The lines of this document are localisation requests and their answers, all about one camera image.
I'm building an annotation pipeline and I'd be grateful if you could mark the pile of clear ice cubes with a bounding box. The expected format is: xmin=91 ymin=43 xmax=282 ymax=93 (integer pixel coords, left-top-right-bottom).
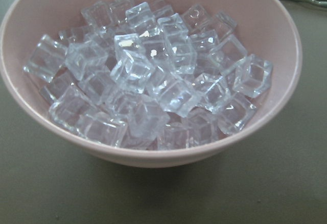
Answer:
xmin=23 ymin=0 xmax=273 ymax=151

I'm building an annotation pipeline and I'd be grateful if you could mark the pink bowl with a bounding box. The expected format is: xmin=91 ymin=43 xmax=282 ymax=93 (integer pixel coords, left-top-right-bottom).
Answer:
xmin=1 ymin=0 xmax=302 ymax=168

